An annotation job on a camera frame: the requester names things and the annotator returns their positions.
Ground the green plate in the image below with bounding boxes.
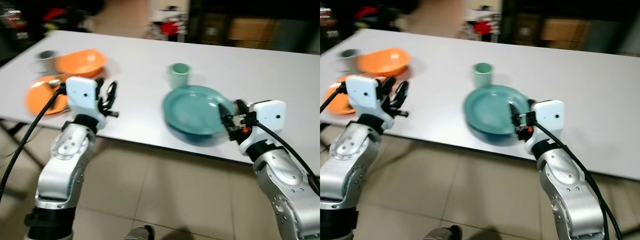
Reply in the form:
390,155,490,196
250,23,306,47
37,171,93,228
162,85,237,137
463,84,532,136

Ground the orange bowl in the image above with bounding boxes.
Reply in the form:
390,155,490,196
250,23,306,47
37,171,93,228
54,48,108,79
356,47,412,78

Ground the grey mug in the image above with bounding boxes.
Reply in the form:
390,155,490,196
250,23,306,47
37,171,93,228
36,50,59,76
339,49,362,73

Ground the orange plate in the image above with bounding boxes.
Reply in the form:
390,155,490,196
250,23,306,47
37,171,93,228
327,75,351,115
25,75,71,116

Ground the green mug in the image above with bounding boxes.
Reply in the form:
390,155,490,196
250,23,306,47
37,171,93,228
167,62,192,91
472,62,495,90

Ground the brown cardboard box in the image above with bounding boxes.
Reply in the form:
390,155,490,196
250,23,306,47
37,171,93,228
227,19,278,42
540,19,591,42

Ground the red and yellow toy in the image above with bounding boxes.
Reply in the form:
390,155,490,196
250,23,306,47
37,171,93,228
354,6,380,21
42,7,68,23

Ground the dark wooden shelf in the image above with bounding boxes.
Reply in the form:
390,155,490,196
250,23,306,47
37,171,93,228
187,0,321,51
502,0,640,53

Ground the red cloth item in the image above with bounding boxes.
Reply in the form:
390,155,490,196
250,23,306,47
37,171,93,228
160,19,181,37
474,19,495,36

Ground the grey robot foot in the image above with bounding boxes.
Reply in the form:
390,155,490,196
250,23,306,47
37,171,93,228
424,225,462,240
123,225,156,240

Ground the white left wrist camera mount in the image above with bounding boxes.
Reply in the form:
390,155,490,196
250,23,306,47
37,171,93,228
346,75,396,133
66,76,108,132

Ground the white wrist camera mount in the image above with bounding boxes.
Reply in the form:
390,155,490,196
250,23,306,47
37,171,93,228
346,75,396,133
238,100,287,155
526,100,565,160
66,76,108,132

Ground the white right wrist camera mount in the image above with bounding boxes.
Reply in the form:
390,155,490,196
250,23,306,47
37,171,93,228
238,100,287,155
526,100,565,160

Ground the metal spoon with dark handle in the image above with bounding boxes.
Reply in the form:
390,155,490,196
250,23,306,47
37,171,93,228
45,77,65,98

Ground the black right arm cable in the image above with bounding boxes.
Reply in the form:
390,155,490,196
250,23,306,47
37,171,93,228
532,120,623,240
250,119,321,197

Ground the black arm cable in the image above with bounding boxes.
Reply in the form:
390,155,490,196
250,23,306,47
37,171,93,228
532,120,623,240
250,119,321,197
320,84,347,113
0,82,68,203

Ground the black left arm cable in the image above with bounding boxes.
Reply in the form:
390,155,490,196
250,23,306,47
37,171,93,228
0,82,68,203
320,84,347,113

